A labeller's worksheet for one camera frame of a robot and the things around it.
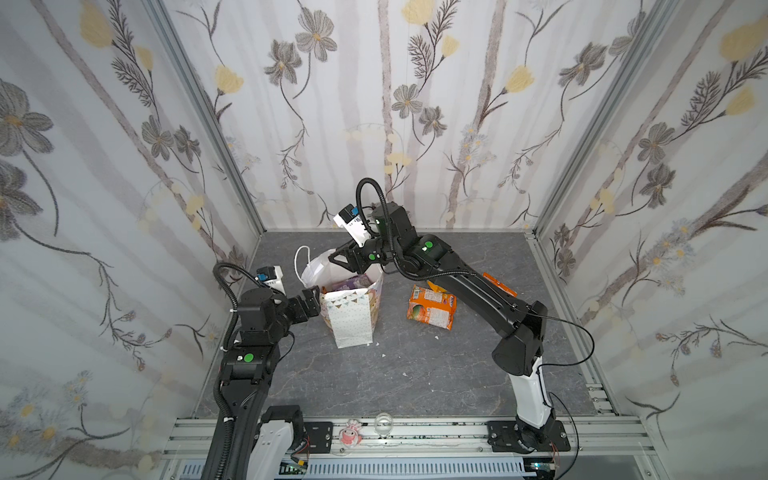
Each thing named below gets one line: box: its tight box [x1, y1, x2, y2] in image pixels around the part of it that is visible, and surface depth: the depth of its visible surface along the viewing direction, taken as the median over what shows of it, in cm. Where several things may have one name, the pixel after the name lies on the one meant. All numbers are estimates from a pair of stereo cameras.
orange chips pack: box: [407, 280, 457, 331], surface depth 97 cm
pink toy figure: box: [339, 418, 363, 448], surface depth 74 cm
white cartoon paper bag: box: [294, 246, 383, 349], surface depth 79 cm
